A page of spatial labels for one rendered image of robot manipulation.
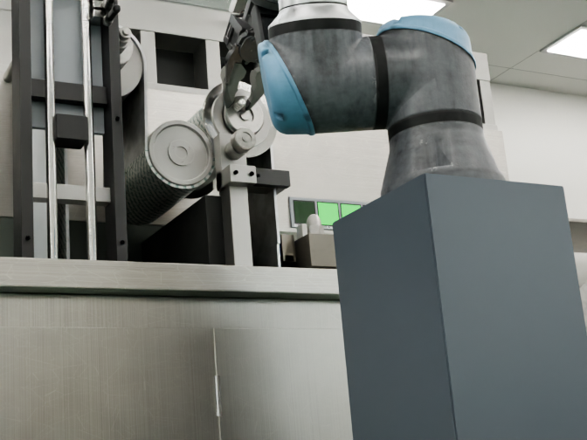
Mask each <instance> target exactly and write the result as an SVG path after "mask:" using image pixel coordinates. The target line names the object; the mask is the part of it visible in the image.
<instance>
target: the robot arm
mask: <svg viewBox="0 0 587 440"><path fill-rule="evenodd" d="M243 11H244V13H242V12H243ZM241 17H242V18H241ZM230 25H231V26H230ZM229 27H230V29H229ZM227 33H228V35H227ZM223 40H224V42H225V43H226V45H227V46H226V47H227V48H228V49H229V51H228V53H227V55H226V58H225V62H224V67H223V68H222V70H221V73H220V78H221V80H222V83H223V98H224V104H225V107H226V108H229V107H230V106H231V105H232V104H233V103H234V101H235V100H234V97H235V94H236V92H237V91H238V84H239V82H240V80H241V79H243V78H244V76H245V74H246V70H245V68H244V67H243V66H242V65H241V64H242V59H243V62H244V63H245V64H246V65H247V64H248V63H250V62H253V63H257V66H256V68H255V69H254V70H251V73H250V82H251V86H252V87H251V94H250V96H249V98H248V99H247V102H246V105H245V110H246V111H248V110H250V109H251V108H252V107H253V106H254V105H255V104H256V103H257V102H258V101H259V99H260V98H261V97H262V96H263V94H265V96H266V103H267V107H268V111H269V114H270V117H271V121H272V123H273V126H274V127H275V128H276V130H278V131H279V132H280V133H282V134H308V135H310V136H313V135H315V134H328V133H341V132H355V131H370V130H387V131H388V139H389V146H390V152H389V157H388V161H387V165H386V169H385V173H384V178H383V185H382V189H381V195H380V196H383V195H385V194H387V193H389V192H390V191H392V190H393V189H396V188H398V187H400V186H401V185H403V184H405V183H407V182H409V181H410V180H412V179H414V178H416V177H418V176H420V175H422V174H423V173H428V174H438V175H456V176H465V177H474V178H484V179H493V180H502V181H506V179H505V177H504V175H503V174H502V172H501V171H499V170H498V167H497V165H496V162H495V159H494V156H493V154H492V152H491V150H490V148H489V146H488V144H487V141H486V139H485V135H484V130H483V124H482V117H481V110H480V98H479V92H478V86H477V79H476V72H475V70H476V61H475V58H474V56H473V52H472V47H471V43H470V38H469V37H468V35H467V33H466V31H465V30H464V29H463V28H462V27H461V26H459V25H457V24H456V23H454V22H453V21H451V20H449V19H446V18H443V17H437V16H432V15H408V16H402V17H400V18H399V19H395V18H393V19H391V20H389V21H387V22H386V23H384V24H383V25H382V26H381V27H380V28H379V29H378V31H377V34H376V35H375V36H367V37H364V36H363V33H362V22H361V19H359V18H358V17H357V16H356V15H355V14H354V13H353V12H351V11H350V9H349V7H348V0H248V1H247V4H246V7H245V10H242V11H241V12H240V14H239V15H238V14H231V15H230V19H229V22H228V25H227V28H226V31H225V35H224V39H223Z"/></svg>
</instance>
